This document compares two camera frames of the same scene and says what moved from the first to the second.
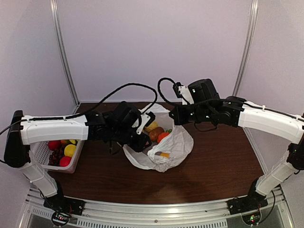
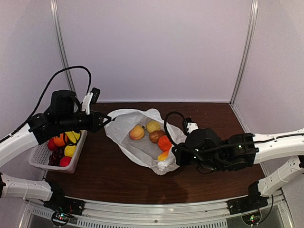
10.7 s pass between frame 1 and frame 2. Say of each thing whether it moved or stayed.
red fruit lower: stayed
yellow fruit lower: stayed
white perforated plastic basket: stayed
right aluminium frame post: stayed
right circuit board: stayed
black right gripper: moved
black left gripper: moved
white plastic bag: moved
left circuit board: stayed
